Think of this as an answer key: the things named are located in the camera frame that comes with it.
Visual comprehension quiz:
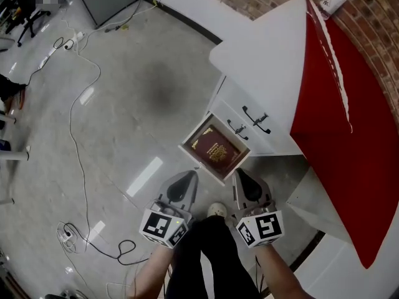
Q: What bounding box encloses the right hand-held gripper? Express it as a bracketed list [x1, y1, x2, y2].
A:
[233, 168, 286, 249]

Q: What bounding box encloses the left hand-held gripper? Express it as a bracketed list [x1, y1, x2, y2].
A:
[139, 171, 200, 249]

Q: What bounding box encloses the person's left forearm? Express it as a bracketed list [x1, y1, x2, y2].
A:
[126, 244, 175, 299]

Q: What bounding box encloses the person's right forearm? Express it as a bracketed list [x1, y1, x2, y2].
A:
[255, 244, 308, 299]

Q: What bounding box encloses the white desk with red top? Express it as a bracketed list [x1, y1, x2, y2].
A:
[289, 0, 391, 270]

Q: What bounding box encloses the person's black clothing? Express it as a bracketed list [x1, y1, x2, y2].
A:
[166, 215, 261, 299]

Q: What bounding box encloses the dark red book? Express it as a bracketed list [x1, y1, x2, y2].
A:
[190, 124, 243, 173]

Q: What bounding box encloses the tall grey cabinet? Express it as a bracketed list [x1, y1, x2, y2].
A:
[70, 0, 141, 28]

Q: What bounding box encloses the black office chair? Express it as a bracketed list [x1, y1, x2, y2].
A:
[6, 0, 52, 48]

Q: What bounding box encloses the black cable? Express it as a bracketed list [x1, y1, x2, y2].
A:
[26, 37, 68, 85]
[64, 222, 150, 266]

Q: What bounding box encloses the white cable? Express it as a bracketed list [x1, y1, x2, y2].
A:
[62, 238, 132, 299]
[68, 47, 102, 245]

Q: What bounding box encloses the grey cable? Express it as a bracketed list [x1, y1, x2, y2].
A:
[104, 0, 156, 34]

